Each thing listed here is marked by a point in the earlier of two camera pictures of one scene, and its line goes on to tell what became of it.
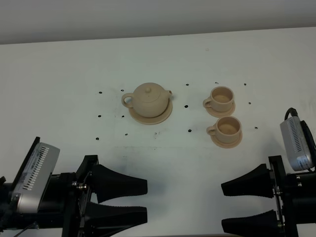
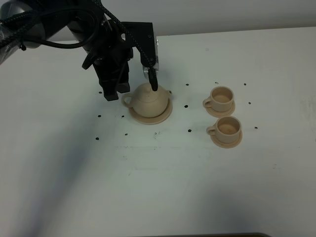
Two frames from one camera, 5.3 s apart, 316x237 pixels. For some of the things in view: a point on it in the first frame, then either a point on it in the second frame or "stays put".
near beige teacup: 227,129 stays put
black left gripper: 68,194 to 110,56
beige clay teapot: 150,100 stays put
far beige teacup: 221,99 stays put
